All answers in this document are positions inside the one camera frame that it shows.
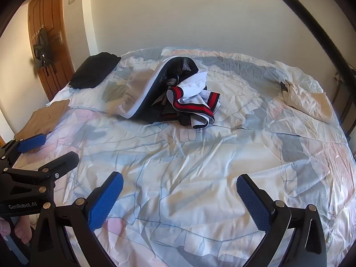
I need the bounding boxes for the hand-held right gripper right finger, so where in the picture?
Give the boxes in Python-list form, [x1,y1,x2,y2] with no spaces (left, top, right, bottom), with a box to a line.
[236,174,327,267]

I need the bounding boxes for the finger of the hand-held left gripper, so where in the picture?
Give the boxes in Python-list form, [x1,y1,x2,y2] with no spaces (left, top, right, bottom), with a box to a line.
[0,151,80,194]
[0,133,47,170]

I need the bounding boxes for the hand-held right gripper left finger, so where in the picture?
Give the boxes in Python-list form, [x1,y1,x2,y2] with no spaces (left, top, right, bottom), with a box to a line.
[29,172,125,267]

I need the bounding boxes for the white shorts black mesh stripes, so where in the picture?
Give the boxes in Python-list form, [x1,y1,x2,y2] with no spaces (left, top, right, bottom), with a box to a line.
[122,56,222,130]

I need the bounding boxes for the person's left hand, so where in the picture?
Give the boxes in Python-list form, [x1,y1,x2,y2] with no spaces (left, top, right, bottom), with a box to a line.
[0,216,37,247]

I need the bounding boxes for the tan cloth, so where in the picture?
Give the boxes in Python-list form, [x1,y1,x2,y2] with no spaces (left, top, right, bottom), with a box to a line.
[14,99,71,145]

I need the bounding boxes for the patterned pastel bedsheet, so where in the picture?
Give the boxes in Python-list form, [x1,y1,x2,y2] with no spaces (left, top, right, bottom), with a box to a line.
[11,46,351,267]

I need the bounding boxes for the patterned pillow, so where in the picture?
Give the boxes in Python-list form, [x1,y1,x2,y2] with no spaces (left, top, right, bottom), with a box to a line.
[46,49,167,117]

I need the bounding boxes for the dark hanging bag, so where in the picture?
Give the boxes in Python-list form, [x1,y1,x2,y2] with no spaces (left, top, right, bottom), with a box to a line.
[32,28,57,77]

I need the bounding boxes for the black cushion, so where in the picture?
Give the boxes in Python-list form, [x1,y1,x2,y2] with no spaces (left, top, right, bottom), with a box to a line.
[69,52,121,89]

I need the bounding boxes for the beige cloth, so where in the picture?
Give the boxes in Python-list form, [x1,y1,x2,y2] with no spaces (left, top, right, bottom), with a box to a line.
[279,79,333,124]

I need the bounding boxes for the wooden door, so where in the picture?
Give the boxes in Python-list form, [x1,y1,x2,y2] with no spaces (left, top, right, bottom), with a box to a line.
[28,0,75,102]

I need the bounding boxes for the black metal rack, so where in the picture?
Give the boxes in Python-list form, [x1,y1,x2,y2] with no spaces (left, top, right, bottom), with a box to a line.
[332,69,356,134]

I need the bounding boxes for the black cable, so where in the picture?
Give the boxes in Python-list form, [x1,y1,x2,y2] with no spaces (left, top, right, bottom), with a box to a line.
[257,0,356,71]

